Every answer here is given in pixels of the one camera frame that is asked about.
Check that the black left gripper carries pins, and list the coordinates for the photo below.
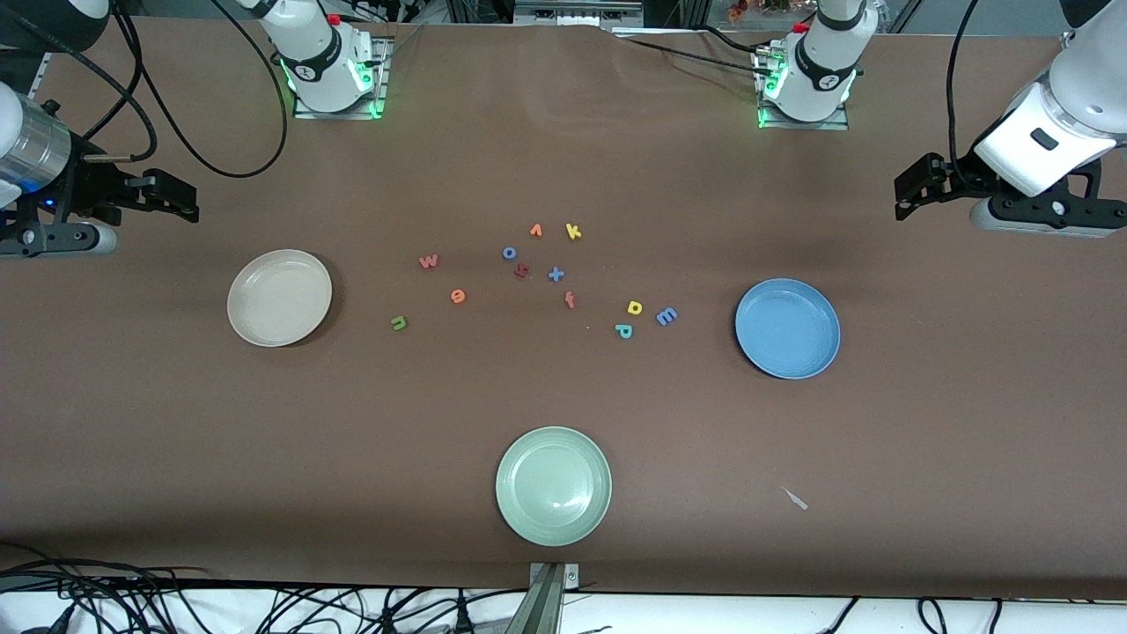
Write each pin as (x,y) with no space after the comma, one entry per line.
(958,175)

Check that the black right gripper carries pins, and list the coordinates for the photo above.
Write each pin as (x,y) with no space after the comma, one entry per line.
(81,187)

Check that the blue foam letter E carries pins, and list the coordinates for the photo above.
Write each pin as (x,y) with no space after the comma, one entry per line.
(666,317)

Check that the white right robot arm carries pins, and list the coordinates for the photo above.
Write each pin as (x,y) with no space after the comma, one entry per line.
(321,62)

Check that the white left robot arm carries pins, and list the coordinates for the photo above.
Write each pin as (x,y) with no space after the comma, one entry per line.
(1065,123)

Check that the beige brown plate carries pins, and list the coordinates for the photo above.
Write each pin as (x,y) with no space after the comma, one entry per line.
(279,298)

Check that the blue plate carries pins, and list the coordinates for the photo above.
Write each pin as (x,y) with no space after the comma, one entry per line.
(787,328)

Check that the brown table cover sheet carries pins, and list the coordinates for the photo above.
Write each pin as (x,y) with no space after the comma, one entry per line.
(880,440)

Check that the small orange object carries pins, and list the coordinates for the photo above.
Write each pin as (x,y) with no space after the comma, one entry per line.
(738,9)

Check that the white tape scrap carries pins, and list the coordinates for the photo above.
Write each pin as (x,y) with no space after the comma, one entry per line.
(795,498)

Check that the pale green plate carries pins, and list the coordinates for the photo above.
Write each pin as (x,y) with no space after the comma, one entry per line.
(553,486)

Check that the aluminium frame structure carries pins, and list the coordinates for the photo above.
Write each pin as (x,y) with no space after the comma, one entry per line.
(563,11)

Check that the aluminium profile with bracket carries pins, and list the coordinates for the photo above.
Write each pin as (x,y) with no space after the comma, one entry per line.
(539,608)

